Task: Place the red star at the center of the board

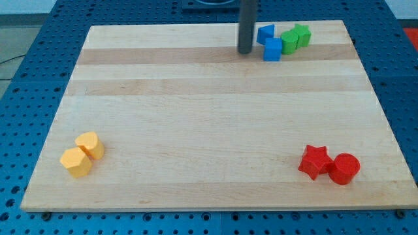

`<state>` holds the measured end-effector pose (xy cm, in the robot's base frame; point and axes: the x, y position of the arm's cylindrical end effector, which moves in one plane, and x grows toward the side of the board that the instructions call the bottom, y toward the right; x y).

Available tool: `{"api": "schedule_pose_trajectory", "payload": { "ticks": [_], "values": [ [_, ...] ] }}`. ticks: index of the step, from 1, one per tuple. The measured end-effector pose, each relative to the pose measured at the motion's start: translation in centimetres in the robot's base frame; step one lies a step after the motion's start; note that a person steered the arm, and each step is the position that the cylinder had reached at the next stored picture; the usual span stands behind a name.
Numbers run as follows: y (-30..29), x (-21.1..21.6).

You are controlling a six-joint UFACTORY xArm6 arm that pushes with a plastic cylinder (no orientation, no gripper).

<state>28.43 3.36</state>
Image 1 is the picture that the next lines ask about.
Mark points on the blue cube block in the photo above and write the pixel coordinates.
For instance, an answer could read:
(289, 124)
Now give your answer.
(273, 48)

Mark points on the blue crescent block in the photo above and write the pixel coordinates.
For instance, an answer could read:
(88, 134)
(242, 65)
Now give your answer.
(265, 32)

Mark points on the yellow hexagon block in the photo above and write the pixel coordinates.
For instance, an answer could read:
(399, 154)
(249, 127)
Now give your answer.
(77, 163)

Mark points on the red star block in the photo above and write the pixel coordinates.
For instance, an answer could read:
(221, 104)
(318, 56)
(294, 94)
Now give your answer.
(315, 161)

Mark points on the wooden board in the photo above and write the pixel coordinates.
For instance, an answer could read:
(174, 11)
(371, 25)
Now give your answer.
(189, 124)

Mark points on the red cylinder block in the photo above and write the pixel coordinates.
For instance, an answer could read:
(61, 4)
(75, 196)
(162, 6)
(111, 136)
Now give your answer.
(345, 168)

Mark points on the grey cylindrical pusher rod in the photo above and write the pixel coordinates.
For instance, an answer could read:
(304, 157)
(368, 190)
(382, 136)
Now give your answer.
(246, 25)

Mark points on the yellow heart block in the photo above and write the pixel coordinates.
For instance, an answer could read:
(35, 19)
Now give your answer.
(91, 144)

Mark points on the green star block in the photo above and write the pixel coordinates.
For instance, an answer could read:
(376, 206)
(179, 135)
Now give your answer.
(304, 34)

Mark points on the green cylinder block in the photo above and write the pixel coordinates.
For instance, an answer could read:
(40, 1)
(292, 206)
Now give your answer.
(289, 42)

